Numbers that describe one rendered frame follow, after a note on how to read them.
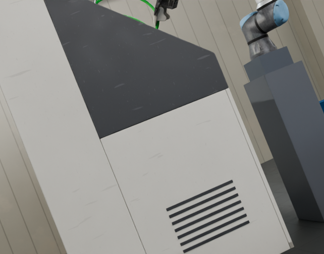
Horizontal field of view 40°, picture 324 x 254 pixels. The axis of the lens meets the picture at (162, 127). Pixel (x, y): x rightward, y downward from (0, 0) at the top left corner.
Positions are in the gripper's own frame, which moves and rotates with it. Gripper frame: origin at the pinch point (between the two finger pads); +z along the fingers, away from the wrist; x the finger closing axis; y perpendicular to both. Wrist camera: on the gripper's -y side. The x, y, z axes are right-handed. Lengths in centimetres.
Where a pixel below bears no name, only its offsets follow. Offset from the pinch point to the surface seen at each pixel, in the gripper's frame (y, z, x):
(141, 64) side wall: 7.7, 10.9, -31.4
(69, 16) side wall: -24.9, -0.1, -36.4
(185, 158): 38, 40, -39
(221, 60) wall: 0, 87, 292
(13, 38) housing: -40, 11, -50
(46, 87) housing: -22, 25, -52
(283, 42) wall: 57, 56, 347
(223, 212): 59, 56, -42
